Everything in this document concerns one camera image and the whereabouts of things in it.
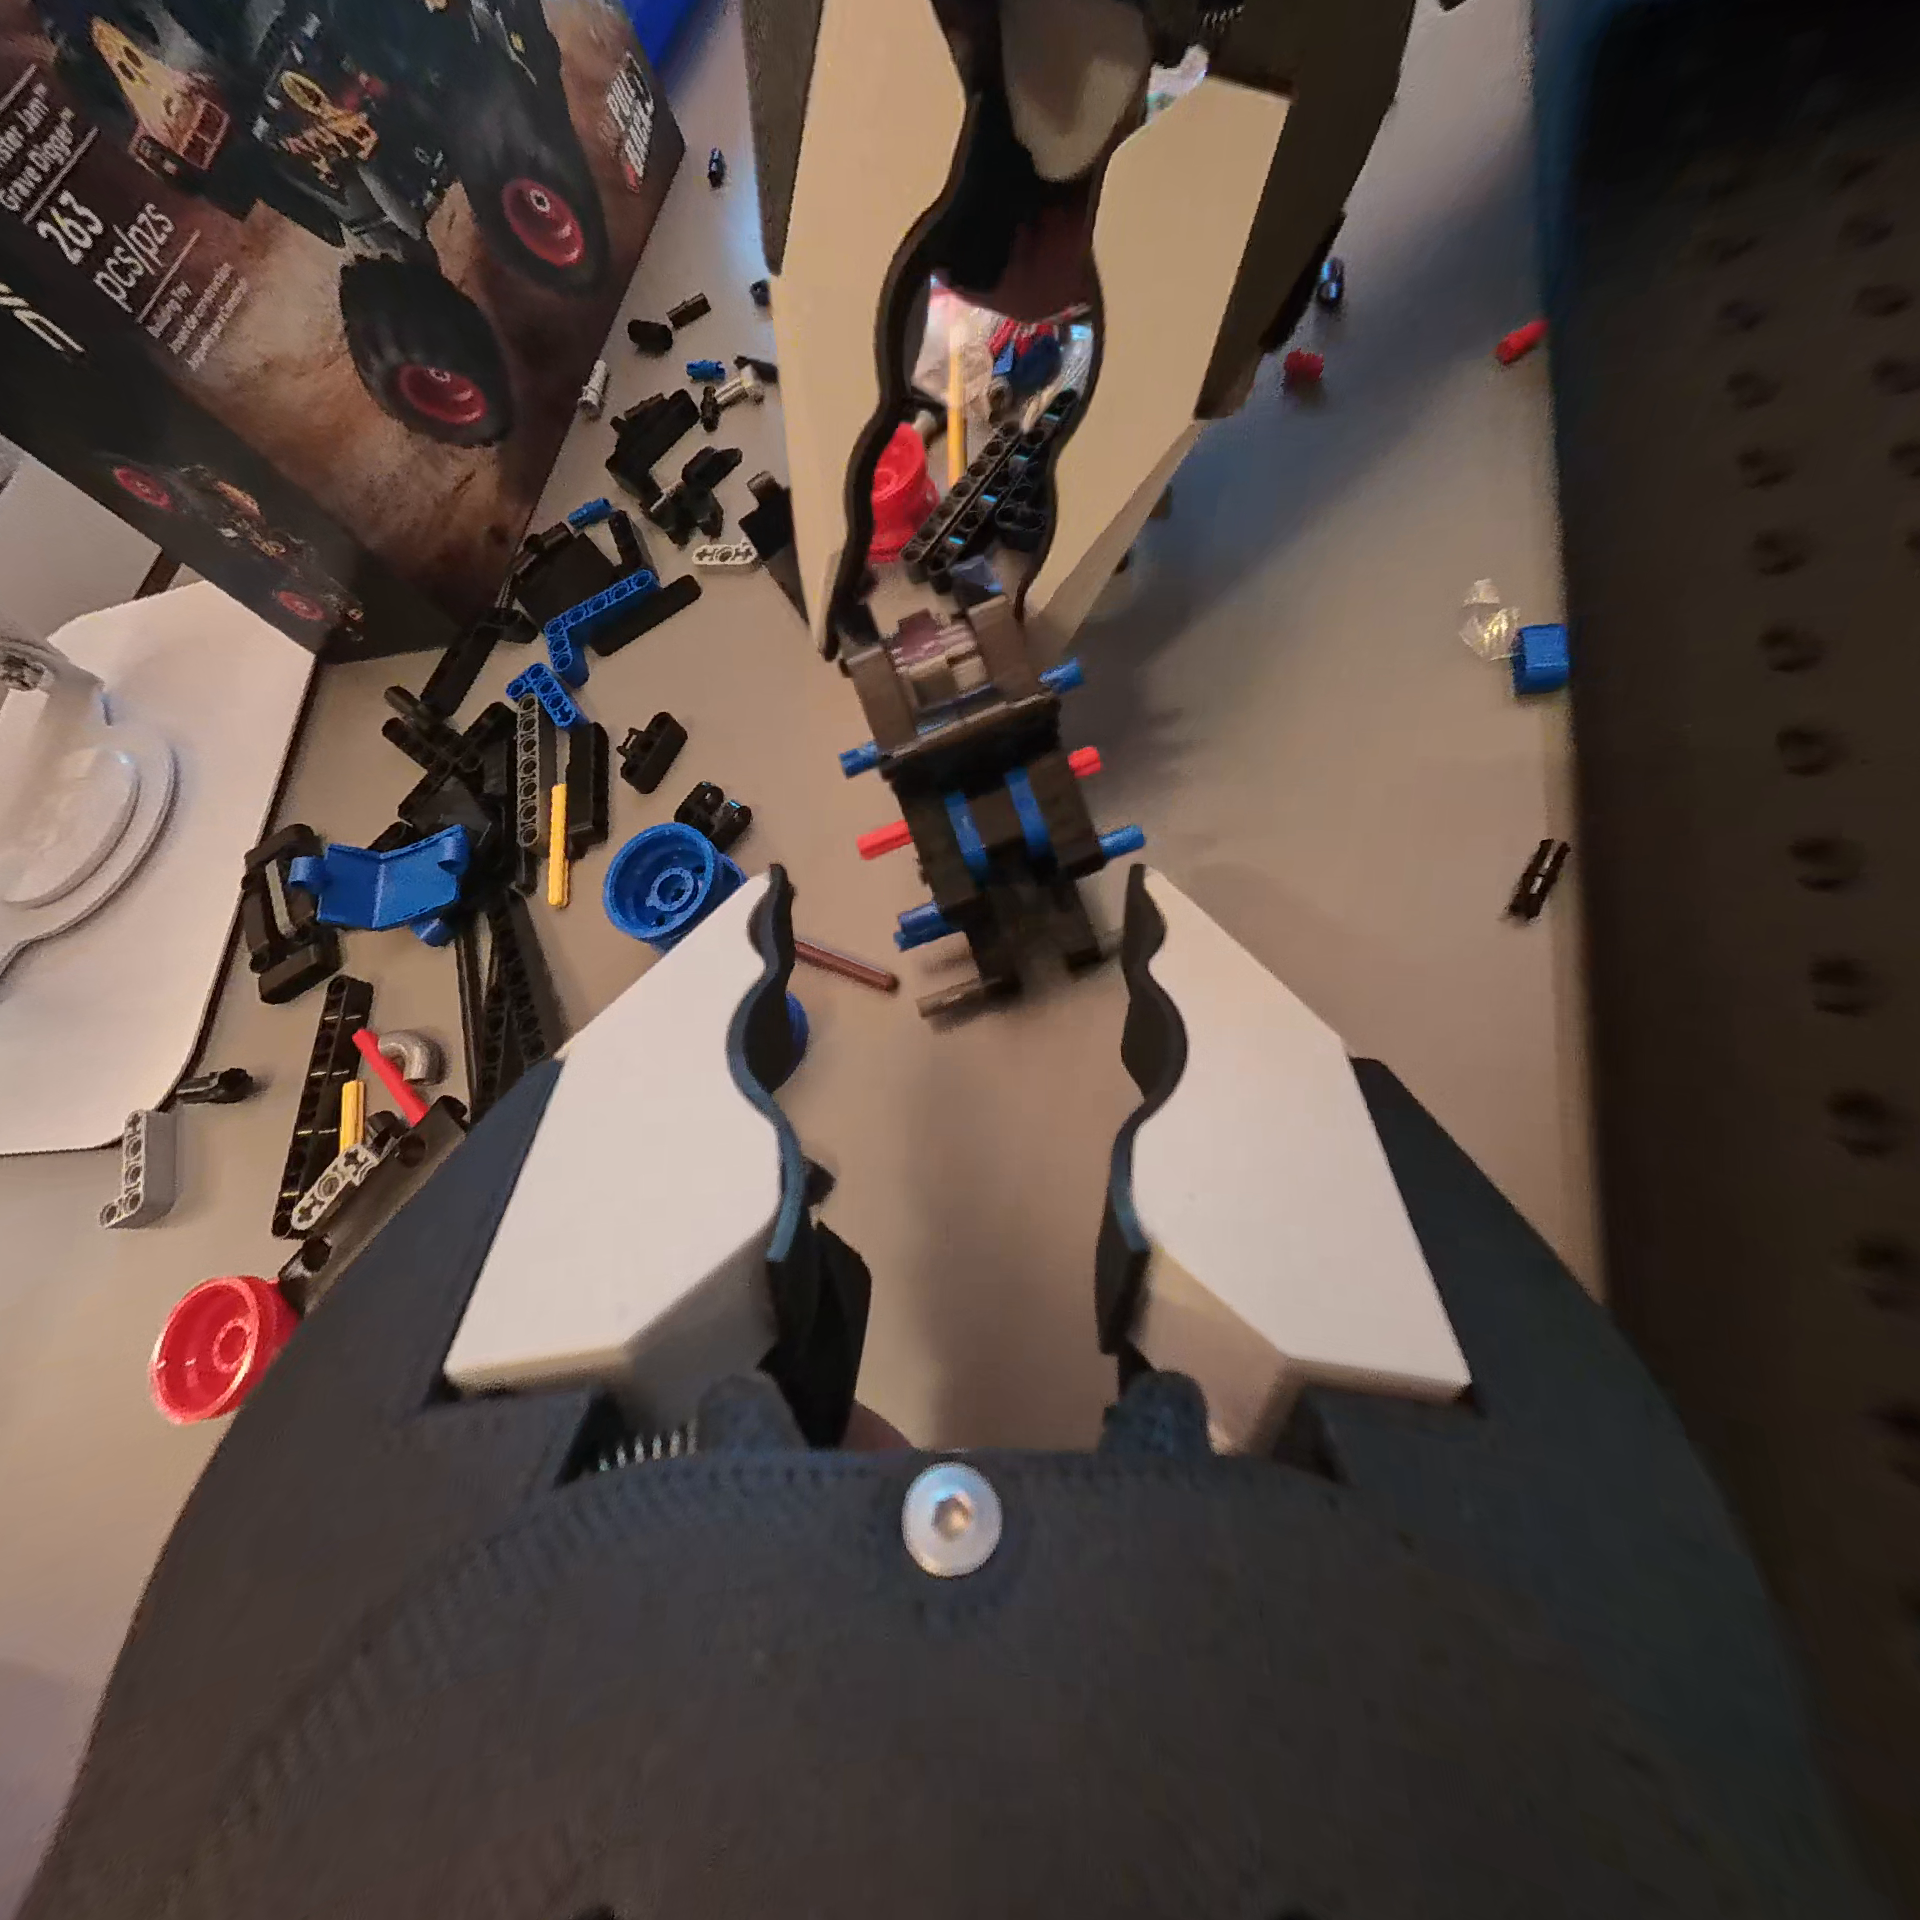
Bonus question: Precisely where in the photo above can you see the black square flat panel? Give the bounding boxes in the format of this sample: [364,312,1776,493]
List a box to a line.
[517,516,649,610]

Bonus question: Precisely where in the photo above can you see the black curved panel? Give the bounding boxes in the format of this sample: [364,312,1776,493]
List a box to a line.
[277,1093,471,1314]

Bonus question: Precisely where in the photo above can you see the white rounded board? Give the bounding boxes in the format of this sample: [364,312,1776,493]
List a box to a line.
[0,581,321,1158]

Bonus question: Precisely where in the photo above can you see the person's right hand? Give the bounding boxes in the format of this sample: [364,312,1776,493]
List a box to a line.
[960,179,1104,324]

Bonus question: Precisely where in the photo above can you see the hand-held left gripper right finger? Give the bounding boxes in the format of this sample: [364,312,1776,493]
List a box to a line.
[1092,861,1477,1454]

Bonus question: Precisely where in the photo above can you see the heap of black beams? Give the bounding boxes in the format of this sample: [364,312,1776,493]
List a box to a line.
[383,599,619,901]

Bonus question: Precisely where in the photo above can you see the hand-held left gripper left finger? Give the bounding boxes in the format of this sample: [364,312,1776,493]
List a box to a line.
[445,865,876,1449]

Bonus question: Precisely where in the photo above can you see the black rectangular frame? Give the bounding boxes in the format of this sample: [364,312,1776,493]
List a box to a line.
[240,823,345,1003]

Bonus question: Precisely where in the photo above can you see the toy truck box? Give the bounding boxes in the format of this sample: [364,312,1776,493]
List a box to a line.
[0,0,691,661]

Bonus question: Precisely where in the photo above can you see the clear plastic parts bag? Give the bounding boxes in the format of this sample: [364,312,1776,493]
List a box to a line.
[922,275,1104,422]

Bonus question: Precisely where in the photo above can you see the black sloped panel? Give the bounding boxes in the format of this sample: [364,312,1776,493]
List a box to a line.
[738,471,804,602]

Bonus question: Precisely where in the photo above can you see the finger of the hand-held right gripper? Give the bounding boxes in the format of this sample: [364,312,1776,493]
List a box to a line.
[1033,73,1297,641]
[769,0,992,661]

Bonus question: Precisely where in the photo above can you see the black grey motor assembly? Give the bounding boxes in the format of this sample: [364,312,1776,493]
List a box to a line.
[837,592,1150,1030]

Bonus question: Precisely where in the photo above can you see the light grey small connector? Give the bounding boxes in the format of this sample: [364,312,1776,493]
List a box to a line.
[293,1145,385,1235]

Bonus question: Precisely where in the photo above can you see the red wheel rim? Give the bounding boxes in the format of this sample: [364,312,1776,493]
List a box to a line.
[147,1273,302,1427]
[871,423,940,560]

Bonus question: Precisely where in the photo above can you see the red axle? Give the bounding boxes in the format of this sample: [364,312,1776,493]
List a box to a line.
[352,1026,432,1124]

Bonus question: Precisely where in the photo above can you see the long black holed beam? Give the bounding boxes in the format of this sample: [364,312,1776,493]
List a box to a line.
[450,883,564,1111]

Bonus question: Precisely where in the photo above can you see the scattered red blue pins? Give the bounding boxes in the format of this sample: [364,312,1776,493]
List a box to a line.
[1282,253,1352,383]

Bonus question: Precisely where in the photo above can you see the blue hinged fender panel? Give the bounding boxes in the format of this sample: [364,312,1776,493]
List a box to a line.
[285,823,474,948]

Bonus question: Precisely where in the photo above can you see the black straight beam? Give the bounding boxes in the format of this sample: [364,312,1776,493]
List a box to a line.
[936,449,1060,579]
[914,420,1052,549]

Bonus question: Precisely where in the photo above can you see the black angled connector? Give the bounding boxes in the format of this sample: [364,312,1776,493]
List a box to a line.
[649,445,748,545]
[606,386,705,503]

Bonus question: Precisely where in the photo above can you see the grey desk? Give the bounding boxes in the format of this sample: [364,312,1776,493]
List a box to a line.
[0,0,1609,1920]

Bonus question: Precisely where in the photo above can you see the light grey short beam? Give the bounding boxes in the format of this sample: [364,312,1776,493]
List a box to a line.
[100,1109,180,1231]

